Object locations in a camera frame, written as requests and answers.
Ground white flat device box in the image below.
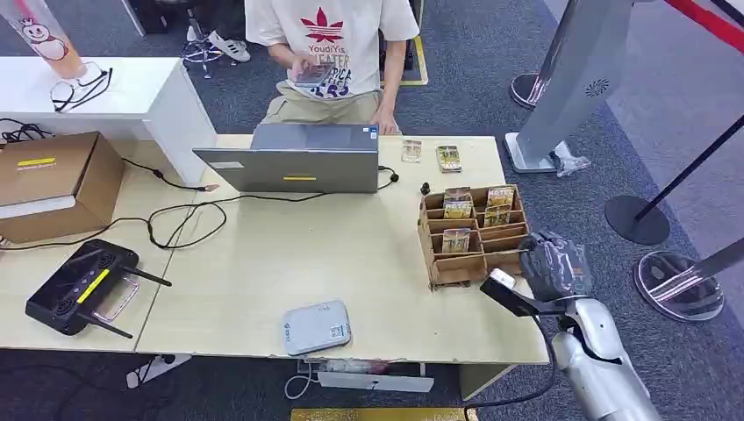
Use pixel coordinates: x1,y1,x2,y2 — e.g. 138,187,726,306
282,300,354,357

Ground silver kiosk stand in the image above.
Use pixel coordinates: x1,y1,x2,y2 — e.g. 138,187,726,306
504,0,634,175

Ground black laptop cable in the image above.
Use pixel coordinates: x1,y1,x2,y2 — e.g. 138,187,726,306
0,165,402,252

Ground person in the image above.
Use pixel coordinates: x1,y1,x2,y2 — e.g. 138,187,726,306
244,0,421,136

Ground wooden card box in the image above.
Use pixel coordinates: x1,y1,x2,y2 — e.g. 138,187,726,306
416,183,531,290

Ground chrome chair base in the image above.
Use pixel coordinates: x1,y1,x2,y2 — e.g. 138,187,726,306
181,23,225,80

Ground red barrier belt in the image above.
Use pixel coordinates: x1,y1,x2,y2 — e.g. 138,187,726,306
664,0,744,54

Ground white cable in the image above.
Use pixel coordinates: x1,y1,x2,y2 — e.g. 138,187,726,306
283,362,316,402

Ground chrome stanchion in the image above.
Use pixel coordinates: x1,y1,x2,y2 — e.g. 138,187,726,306
633,237,744,323

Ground gold card stack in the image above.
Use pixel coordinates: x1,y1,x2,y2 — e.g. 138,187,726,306
435,145,464,175

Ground black cable bundle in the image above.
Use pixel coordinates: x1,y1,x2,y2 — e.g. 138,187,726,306
0,118,54,145

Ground person's right hand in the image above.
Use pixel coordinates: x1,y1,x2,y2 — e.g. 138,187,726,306
289,54,318,82

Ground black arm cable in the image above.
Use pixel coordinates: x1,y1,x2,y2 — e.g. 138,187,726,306
463,313,559,421

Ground black cable with plug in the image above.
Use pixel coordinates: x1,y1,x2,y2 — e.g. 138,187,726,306
120,156,220,193

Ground clear phone case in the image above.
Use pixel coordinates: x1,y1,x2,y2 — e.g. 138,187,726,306
92,275,140,325

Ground white shoe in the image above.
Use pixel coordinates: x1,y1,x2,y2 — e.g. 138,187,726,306
207,30,252,63

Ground white cabinet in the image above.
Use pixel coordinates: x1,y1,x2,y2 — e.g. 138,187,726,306
0,56,219,186

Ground person's left hand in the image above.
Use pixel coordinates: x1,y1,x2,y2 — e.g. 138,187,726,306
369,107,401,136

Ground black stanchion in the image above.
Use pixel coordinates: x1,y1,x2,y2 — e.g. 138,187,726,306
604,113,744,246

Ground gold floor plate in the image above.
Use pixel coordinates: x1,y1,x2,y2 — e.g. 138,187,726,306
290,408,480,421

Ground chrome stanchion base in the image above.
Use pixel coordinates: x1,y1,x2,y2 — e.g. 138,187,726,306
510,72,551,111

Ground black-framed glasses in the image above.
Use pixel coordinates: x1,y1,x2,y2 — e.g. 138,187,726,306
50,68,114,113

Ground cardboard box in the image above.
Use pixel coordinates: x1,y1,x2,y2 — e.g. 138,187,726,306
0,132,125,244

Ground black router with antennas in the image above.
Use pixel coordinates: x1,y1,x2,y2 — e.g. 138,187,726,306
25,239,173,340

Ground snowman print cup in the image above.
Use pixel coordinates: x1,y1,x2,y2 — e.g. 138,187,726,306
0,0,89,81

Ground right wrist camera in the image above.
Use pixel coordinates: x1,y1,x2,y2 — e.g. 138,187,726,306
480,268,541,318

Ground clear plastic bag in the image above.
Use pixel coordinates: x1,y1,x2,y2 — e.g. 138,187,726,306
548,142,593,178

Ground grey laptop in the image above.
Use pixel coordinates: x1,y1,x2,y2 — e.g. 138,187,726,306
192,123,380,195

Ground smartphone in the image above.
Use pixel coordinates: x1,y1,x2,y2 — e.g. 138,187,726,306
293,62,337,89

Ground white power strip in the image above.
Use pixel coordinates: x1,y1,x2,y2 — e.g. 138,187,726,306
125,354,193,389

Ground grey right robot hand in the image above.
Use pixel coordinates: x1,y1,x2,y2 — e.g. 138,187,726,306
518,230,594,303

